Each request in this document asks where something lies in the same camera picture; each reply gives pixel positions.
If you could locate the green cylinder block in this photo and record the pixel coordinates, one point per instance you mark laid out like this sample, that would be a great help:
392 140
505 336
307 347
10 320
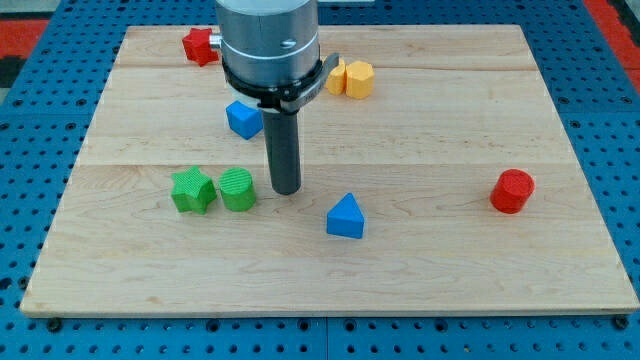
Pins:
237 189

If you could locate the yellow block behind arm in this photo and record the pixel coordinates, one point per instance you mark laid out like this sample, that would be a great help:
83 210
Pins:
336 81

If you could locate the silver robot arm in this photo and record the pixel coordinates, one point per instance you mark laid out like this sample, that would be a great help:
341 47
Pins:
269 43

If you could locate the green star block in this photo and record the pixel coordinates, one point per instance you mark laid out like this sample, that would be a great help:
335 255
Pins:
192 190

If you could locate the red star block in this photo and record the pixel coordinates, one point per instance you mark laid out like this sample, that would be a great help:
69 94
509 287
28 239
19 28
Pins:
197 47

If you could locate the blue triangle block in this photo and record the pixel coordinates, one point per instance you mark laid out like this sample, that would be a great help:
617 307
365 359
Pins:
346 219

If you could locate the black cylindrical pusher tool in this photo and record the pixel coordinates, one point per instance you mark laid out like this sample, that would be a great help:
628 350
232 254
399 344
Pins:
282 147

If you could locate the blue cube block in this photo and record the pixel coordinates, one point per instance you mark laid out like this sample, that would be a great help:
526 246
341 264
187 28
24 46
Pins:
243 120

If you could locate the yellow hexagon block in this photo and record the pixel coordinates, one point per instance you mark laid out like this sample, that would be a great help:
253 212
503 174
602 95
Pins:
360 78

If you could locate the wooden board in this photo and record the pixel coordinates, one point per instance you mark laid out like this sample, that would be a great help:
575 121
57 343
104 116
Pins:
453 107

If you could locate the red cylinder block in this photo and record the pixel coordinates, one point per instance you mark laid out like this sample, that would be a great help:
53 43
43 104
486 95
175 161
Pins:
512 191

